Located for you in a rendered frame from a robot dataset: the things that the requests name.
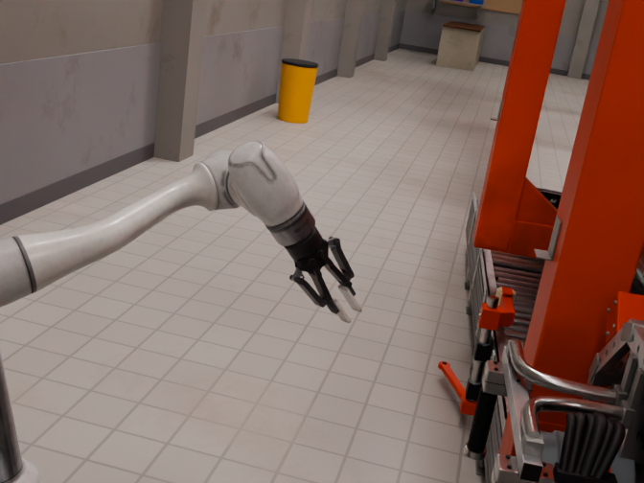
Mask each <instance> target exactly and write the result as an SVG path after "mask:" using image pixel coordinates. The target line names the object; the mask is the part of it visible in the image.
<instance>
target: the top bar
mask: <svg viewBox="0 0 644 483"><path fill-rule="evenodd" d="M506 348H507V346H504V350H503V354H502V365H503V372H504V378H505V384H506V391H507V398H508V404H509V410H510V417H511V423H512V430H513V436H514V443H515V449H516V456H517V467H518V474H519V478H520V479H523V480H528V481H533V482H538V483H539V481H540V477H541V471H542V467H543V465H542V461H541V457H538V456H533V455H528V454H523V453H522V447H521V440H522V437H523V429H522V423H521V409H522V407H523V406H524V404H525V403H526V402H527V401H529V400H530V399H529V394H528V389H527V384H526V380H525V379H524V378H523V377H522V376H520V375H519V374H518V373H517V371H516V370H515V368H514V367H513V365H512V362H511V358H510V357H507V355H506Z"/></svg>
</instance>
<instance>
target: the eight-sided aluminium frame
mask: <svg viewBox="0 0 644 483"><path fill-rule="evenodd" d="M630 353H634V355H635V357H636V362H637V364H638V366H639V368H641V369H642V371H643V373H644V321H642V320H636V319H630V320H629V321H628V322H627V323H624V324H623V327H622V329H621V330H620V331H619V332H618V333H617V334H616V335H615V336H614V337H613V338H612V340H611V341H610V342H609V343H608V344H607V345H606V346H605V347H604V348H603V350H602V351H601V352H600V353H596V355H595V358H594V360H593V361H592V363H591V366H590V368H589V370H588V371H589V377H588V380H587V384H591V385H595V386H600V387H601V386H602V385H606V386H607V387H608V388H609V389H613V388H614V385H615V384H620V385H621V382H622V378H623V376H624V372H625V369H626V366H627V362H628V359H629V355H630Z"/></svg>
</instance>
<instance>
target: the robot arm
mask: <svg viewBox="0 0 644 483"><path fill-rule="evenodd" d="M191 206H202V207H204V208H205V209H207V210H208V211H215V210H223V209H237V208H239V207H243V208H244V209H245V210H247V211H248V212H249V213H250V214H251V215H252V216H254V217H257V218H259V219H260V220H261V221H262V222H263V223H264V225H265V227H266V228H267V229H268V230H269V232H270V233H271V235H272V236H273V238H274V239H275V241H276V242H277V243H279V244H280V245H282V246H284V247H285V249H286V250H287V252H288V254H289V255H290V257H291V258H292V259H293V261H294V263H295V267H296V270H295V272H294V274H293V275H290V276H289V279H290V280H291V281H293V282H295V283H297V284H298V286H299V287H300V288H301V289H302V290H303V291H304V292H305V293H306V294H307V295H308V296H309V298H310V299H311V300H312V302H313V303H314V304H315V305H317V306H319V307H322V308H324V307H325V306H326V305H327V307H328V308H329V310H330V311H331V312H332V313H335V314H337V315H338V316H339V318H340V319H341V320H342V321H344V322H347V323H351V322H352V321H351V319H350V318H349V316H348V315H347V313H346V312H345V310H344V309H343V308H342V307H341V305H340V304H339V302H338V301H337V299H336V298H333V297H332V296H331V295H330V293H329V290H328V288H327V286H326V284H325V282H324V280H323V278H322V273H321V271H320V269H321V268H322V266H325V268H326V269H327V270H328V271H329V272H330V273H331V274H332V275H333V276H334V278H335V279H336V280H337V282H338V283H339V284H341V285H339V286H338V288H339V290H340V291H341V293H342V294H343V296H344V297H345V299H346V300H347V302H348V303H349V305H350V306H351V308H352V309H353V310H355V311H359V312H362V308H361V307H360V305H359V304H358V302H357V300H356V299H355V297H354V296H355V295H356V292H355V291H354V289H353V288H352V282H350V281H351V279H352V278H354V276H355V274H354V272H353V270H352V269H351V267H350V265H349V263H348V261H347V259H346V257H345V255H344V253H343V251H342V249H341V245H340V239H338V238H335V237H329V239H328V240H324V239H323V238H322V236H321V234H320V233H319V231H318V230H317V228H316V227H315V218H314V217H313V215H312V214H311V211H310V210H309V208H308V207H307V205H306V203H305V201H304V200H303V199H302V197H301V196H300V193H299V189H298V186H297V184H296V182H295V180H294V178H293V177H292V175H291V173H290V172H289V170H288V168H287V167H286V165H285V164H284V163H283V161H282V160H281V159H280V157H279V156H278V155H277V154H276V153H275V152H274V151H273V150H272V149H271V148H269V147H268V146H267V145H265V144H264V143H262V142H260V141H249V142H246V143H244V144H242V145H240V146H238V147H237V148H235V149H234V150H233V151H231V150H222V151H217V152H214V153H212V154H210V155H208V156H207V157H206V158H205V159H204V160H202V161H200V162H199V163H196V164H195V165H194V168H193V170H192V172H191V173H190V174H189V175H188V176H186V177H184V178H182V179H179V180H177V181H175V182H173V183H171V184H169V185H167V186H165V187H163V188H161V189H159V190H157V191H155V192H153V193H151V194H149V195H146V196H145V197H143V198H141V199H139V200H137V201H135V202H134V203H132V204H130V205H128V206H127V207H125V208H124V209H122V210H120V211H118V212H116V213H114V214H113V215H111V216H109V217H107V218H103V219H101V220H99V221H96V222H93V223H90V224H87V225H84V226H81V227H77V228H72V229H66V230H60V231H53V232H46V233H38V234H29V235H19V236H14V237H9V238H4V239H0V308H1V307H4V306H7V305H8V304H11V303H13V302H15V301H17V300H19V299H21V298H23V297H25V296H28V295H30V294H32V293H35V292H37V291H39V290H41V289H43V288H46V287H47V286H49V285H50V284H52V283H53V282H55V281H57V280H59V279H61V278H63V277H65V276H67V275H69V274H71V273H73V272H75V271H77V270H79V269H81V268H83V267H85V266H87V265H90V264H92V263H94V262H96V261H98V260H100V259H102V258H104V257H106V256H108V255H110V254H112V253H114V252H116V251H117V250H119V249H121V248H123V247H124V246H126V245H128V244H129V243H131V242H133V241H134V240H135V239H137V238H138V237H140V236H141V235H142V234H144V233H145V232H147V231H148V230H149V229H151V227H153V226H154V225H155V224H157V223H158V222H160V221H161V220H162V219H164V218H166V217H167V216H169V215H170V214H172V213H174V212H176V211H178V210H181V209H184V208H187V207H191ZM329 248H330V249H331V251H332V253H333V256H334V258H335V260H336V262H337V264H338V266H339V268H340V270H341V271H340V270H339V269H338V268H337V267H336V266H335V265H334V262H333V261H332V260H331V259H330V258H329ZM302 271H306V272H308V273H309V275H310V276H311V278H312V280H313V282H314V284H315V286H316V289H317V291H318V293H319V295H320V296H319V295H318V294H317V292H316V291H315V290H314V289H313V288H312V287H311V285H310V284H309V283H308V282H307V281H306V280H304V279H305V277H304V275H303V274H302ZM341 272H342V273H341ZM0 483H42V482H41V479H40V475H39V472H38V470H37V467H36V466H35V465H34V464H33V463H32V462H30V461H28V460H26V459H24V458H22V457H21V452H20V447H19V443H18V438H17V433H16V428H15V423H14V418H13V414H12V405H11V400H10V395H9V390H8V385H7V380H6V375H5V370H4V365H3V360H2V356H1V351H0Z"/></svg>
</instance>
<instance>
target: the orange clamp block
mask: <svg viewBox="0 0 644 483"><path fill-rule="evenodd" d="M607 313H608V316H607V331H606V344H608V343H609V342H610V341H611V340H612V338H613V337H614V336H615V335H616V334H617V333H618V332H619V331H620V330H621V329H622V327H623V324H624V323H627V322H628V321H629V320H630V319H636V320H642V321H644V295H638V294H633V293H628V292H623V291H618V292H617V293H616V295H615V296H614V297H613V298H612V299H611V301H610V302H609V303H608V308H607Z"/></svg>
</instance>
